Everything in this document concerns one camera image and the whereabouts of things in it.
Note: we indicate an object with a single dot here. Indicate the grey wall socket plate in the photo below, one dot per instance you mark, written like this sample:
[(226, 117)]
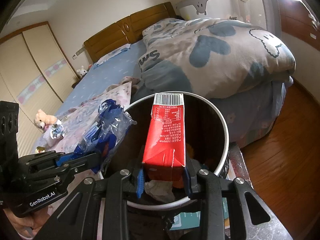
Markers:
[(80, 51)]

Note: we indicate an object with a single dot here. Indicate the beige teddy bear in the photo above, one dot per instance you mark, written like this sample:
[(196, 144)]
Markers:
[(43, 118)]

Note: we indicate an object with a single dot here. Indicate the black plastic bag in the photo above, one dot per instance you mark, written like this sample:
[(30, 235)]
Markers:
[(225, 168)]

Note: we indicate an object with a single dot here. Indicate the wooden drawer cabinet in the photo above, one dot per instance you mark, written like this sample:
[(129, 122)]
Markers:
[(300, 22)]

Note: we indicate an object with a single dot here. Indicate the wooden nightstand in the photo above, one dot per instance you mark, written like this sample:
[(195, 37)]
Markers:
[(76, 82)]

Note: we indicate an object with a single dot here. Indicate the person's left hand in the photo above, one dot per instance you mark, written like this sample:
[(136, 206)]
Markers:
[(12, 227)]

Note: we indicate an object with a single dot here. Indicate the white round waste bin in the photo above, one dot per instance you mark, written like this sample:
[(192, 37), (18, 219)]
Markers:
[(212, 135)]

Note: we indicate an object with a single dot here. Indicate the red drink carton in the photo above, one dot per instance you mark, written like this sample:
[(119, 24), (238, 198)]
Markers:
[(165, 140)]

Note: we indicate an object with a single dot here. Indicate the white rabbit plush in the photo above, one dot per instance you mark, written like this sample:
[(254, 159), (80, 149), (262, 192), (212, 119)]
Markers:
[(82, 72)]

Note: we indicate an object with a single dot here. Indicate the pink beige cloth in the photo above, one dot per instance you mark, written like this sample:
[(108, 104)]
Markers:
[(130, 82)]

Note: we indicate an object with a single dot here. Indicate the teal cardboard box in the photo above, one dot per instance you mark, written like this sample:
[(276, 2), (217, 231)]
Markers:
[(190, 217)]

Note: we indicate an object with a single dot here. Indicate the silver crumpled wrapper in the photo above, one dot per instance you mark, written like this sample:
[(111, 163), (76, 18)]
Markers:
[(57, 129)]

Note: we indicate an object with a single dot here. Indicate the blue plastic wrapper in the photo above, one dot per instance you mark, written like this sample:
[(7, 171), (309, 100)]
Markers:
[(110, 130)]

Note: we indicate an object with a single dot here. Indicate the grey quilt with blue hearts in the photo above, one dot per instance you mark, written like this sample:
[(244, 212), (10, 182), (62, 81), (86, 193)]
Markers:
[(212, 55)]

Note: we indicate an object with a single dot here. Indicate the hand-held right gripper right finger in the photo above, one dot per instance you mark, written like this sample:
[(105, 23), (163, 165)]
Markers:
[(187, 183)]

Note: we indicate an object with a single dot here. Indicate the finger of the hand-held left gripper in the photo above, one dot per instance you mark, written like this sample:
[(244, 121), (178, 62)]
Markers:
[(80, 167), (42, 158)]

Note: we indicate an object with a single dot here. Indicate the blue white pillow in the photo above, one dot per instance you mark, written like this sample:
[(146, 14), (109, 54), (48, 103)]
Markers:
[(112, 53)]

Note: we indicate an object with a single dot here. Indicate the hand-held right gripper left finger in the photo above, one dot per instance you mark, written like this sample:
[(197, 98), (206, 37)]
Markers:
[(140, 183)]

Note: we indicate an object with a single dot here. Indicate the blue bedsheet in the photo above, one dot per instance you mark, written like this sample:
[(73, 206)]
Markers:
[(105, 80)]

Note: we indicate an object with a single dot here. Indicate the cream sliding door wardrobe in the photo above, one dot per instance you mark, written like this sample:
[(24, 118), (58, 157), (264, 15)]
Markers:
[(25, 75)]

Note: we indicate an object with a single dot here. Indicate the wooden headboard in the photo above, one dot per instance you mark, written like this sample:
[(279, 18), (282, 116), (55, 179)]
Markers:
[(112, 32)]

